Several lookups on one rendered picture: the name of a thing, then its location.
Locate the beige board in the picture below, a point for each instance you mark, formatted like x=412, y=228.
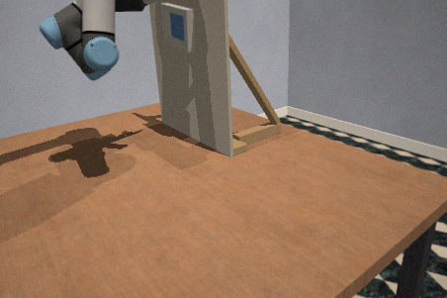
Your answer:
x=194, y=87

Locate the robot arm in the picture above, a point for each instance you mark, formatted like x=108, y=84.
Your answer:
x=90, y=31

